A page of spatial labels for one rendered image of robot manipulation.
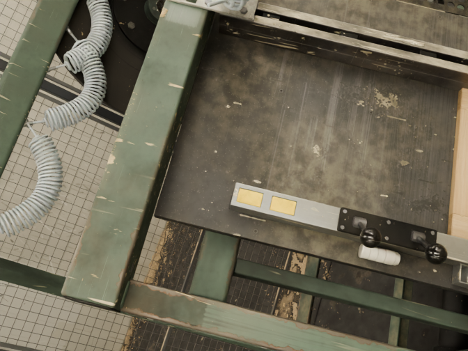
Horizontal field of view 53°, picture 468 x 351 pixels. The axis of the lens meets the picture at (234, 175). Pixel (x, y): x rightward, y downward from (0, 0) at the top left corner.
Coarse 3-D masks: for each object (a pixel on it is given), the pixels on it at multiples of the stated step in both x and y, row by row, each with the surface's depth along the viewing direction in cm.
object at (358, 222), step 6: (354, 216) 96; (354, 222) 94; (360, 222) 94; (366, 222) 95; (366, 228) 85; (372, 228) 84; (360, 234) 85; (366, 234) 84; (372, 234) 84; (378, 234) 84; (360, 240) 86; (366, 240) 84; (372, 240) 83; (378, 240) 84; (366, 246) 84; (372, 246) 84
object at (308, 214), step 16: (272, 192) 98; (240, 208) 97; (256, 208) 96; (304, 208) 97; (320, 208) 97; (336, 208) 97; (304, 224) 97; (320, 224) 96; (336, 224) 96; (448, 240) 97; (464, 240) 97; (448, 256) 95; (464, 256) 96
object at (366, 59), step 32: (256, 0) 105; (224, 32) 114; (256, 32) 111; (288, 32) 108; (320, 32) 108; (352, 32) 109; (384, 32) 109; (352, 64) 114; (384, 64) 111; (416, 64) 108; (448, 64) 107
